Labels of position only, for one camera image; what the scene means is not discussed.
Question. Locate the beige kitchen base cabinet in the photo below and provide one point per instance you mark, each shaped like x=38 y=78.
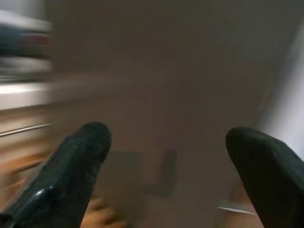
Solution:
x=19 y=114

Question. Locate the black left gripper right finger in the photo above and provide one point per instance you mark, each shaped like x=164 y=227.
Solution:
x=270 y=175

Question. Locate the steel mini fridge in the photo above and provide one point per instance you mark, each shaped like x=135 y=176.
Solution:
x=166 y=71

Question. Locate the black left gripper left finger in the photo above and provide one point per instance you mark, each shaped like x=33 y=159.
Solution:
x=66 y=175

